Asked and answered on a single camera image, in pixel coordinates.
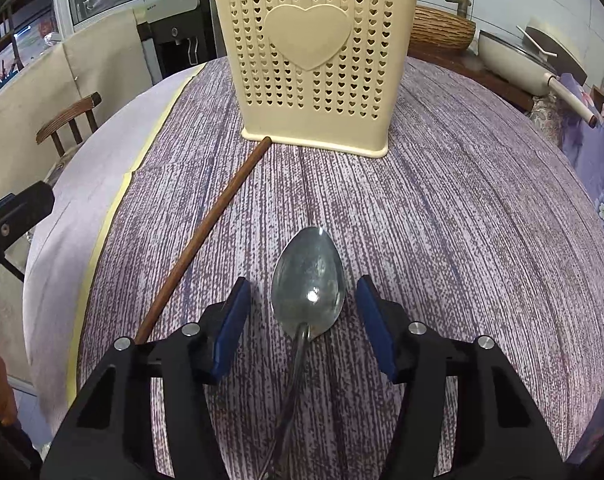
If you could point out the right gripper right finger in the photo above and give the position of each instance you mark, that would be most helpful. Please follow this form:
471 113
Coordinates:
499 433

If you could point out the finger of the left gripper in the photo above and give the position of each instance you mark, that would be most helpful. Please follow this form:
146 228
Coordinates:
19 213

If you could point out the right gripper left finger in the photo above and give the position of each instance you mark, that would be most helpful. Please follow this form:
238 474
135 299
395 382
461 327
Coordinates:
107 432

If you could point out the shiny steel spoon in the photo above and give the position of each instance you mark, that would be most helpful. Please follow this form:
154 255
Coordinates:
308 293

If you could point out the wooden chair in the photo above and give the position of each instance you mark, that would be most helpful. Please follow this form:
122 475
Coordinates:
68 118

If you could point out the purple woven tablecloth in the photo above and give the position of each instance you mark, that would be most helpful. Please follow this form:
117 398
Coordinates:
473 221

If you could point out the black water dispenser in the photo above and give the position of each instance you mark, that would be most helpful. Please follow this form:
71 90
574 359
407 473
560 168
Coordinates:
182 33

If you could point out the brown wooden chopstick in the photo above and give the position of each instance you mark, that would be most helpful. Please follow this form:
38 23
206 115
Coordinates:
201 234

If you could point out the cream perforated utensil holder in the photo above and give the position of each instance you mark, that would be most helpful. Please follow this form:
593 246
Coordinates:
317 73

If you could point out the cream frying pan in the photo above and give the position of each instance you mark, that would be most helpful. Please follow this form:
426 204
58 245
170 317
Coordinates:
528 72

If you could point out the dark wooden counter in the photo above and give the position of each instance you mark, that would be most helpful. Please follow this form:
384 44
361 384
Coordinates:
468 64

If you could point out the brown rice cooker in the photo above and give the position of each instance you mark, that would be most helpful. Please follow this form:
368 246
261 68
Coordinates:
555 47

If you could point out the woven pattern basin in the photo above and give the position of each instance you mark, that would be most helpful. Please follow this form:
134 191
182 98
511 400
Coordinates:
440 30

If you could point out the brass faucet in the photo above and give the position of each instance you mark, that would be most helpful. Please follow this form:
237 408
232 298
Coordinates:
463 7

